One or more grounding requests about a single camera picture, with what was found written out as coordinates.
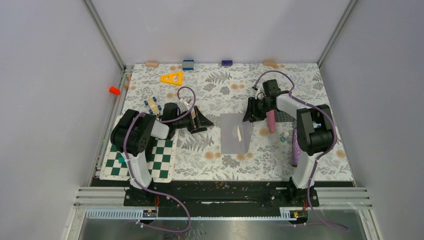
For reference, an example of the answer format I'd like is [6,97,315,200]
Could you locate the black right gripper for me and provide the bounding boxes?
[242,97,274,124]

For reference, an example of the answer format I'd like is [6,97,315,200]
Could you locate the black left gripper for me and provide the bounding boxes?
[172,105,213,134]

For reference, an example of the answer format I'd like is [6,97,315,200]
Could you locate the tan lined letter paper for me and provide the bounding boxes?
[237,125,242,142]

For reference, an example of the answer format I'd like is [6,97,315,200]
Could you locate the grey paper envelope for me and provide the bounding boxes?
[220,113,253,155]

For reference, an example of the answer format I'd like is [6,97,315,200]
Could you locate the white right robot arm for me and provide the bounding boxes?
[243,79,337,206]

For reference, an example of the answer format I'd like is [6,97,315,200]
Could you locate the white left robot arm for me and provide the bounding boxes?
[110,102,215,206]

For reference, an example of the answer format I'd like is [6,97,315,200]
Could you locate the floral patterned table mat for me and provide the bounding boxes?
[120,63,355,182]

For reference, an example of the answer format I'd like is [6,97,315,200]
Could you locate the pink toy microphone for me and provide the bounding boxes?
[266,110,276,133]

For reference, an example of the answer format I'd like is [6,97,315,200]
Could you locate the dark green building baseplate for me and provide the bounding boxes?
[274,110,296,123]

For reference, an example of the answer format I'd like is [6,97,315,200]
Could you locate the yellow triangle toy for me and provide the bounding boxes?
[160,71,183,86]

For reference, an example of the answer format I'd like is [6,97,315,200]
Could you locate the wooden toy car blue wheels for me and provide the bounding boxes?
[143,96,162,116]

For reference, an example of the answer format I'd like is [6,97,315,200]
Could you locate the purple glitter microphone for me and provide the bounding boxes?
[290,127,301,168]

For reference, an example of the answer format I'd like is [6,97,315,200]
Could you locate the right wooden cylinder block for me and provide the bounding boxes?
[263,61,280,69]

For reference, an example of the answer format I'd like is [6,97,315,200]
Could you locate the wooden cylinder block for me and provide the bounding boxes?
[263,61,280,69]
[145,61,159,68]

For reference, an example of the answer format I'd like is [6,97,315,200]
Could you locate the dark purple building brick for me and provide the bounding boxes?
[221,60,233,66]

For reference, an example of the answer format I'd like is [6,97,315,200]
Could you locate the blue building brick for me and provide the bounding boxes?
[181,59,195,71]

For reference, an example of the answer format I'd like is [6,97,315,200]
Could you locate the left wooden cylinder block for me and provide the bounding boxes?
[145,61,159,68]

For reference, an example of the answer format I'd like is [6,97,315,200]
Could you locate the orange plastic cap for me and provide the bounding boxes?
[108,86,121,96]

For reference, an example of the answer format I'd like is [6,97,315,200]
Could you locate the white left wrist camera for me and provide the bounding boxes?
[182,97,195,112]

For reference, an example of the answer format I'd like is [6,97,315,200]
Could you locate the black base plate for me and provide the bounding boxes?
[123,180,319,218]

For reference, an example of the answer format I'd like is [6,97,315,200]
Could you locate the white slotted cable duct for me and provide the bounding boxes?
[85,206,307,222]

